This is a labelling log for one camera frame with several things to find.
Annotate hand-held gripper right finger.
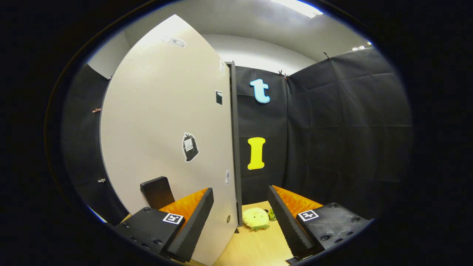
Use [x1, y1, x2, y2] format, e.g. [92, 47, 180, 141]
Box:
[267, 185, 372, 261]

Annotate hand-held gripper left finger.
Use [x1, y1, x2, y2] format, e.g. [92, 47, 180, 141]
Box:
[113, 187, 215, 263]

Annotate black door handle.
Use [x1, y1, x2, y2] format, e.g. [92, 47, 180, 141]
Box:
[140, 176, 176, 210]

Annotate beige shoe cabinet door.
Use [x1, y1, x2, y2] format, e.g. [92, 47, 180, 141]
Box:
[100, 14, 239, 266]

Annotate yellow plush toy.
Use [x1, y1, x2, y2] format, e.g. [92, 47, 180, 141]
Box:
[242, 207, 270, 231]

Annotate black backdrop cloth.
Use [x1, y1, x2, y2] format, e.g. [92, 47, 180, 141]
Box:
[61, 47, 412, 226]

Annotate long ceiling light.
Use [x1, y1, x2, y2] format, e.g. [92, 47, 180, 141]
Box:
[270, 0, 324, 19]

